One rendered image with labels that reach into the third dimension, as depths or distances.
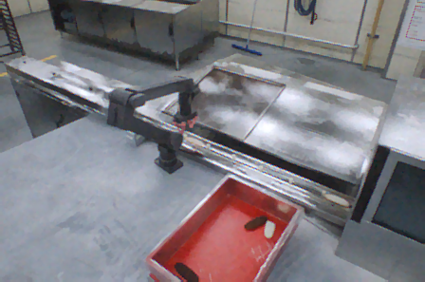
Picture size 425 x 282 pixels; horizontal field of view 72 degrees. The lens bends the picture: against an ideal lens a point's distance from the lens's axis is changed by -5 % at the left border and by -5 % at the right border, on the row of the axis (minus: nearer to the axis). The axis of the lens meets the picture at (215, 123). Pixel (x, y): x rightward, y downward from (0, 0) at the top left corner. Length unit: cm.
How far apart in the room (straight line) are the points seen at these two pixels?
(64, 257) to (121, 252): 19
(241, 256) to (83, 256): 54
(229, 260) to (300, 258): 24
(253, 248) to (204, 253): 17
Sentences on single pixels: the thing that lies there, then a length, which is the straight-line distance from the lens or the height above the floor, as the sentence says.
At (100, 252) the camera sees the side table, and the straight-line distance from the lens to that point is 119.
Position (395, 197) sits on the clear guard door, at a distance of 95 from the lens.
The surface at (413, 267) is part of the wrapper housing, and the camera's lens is 113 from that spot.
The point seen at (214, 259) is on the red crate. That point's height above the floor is 82.
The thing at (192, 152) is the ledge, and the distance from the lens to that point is 143.
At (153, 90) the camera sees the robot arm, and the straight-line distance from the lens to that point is 115.
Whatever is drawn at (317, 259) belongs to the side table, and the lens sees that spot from 116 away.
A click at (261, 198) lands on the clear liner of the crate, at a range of 120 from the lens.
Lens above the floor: 176
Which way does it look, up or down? 34 degrees down
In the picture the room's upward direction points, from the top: straight up
